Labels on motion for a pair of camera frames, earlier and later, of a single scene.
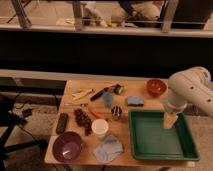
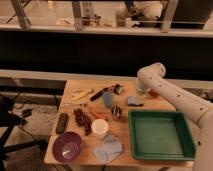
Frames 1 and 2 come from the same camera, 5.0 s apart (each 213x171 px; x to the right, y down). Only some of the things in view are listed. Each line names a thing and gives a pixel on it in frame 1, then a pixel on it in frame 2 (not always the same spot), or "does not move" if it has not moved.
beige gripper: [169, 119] to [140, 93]
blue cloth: [109, 149] does not move
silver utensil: [71, 104] does not move
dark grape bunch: [84, 120] does not move
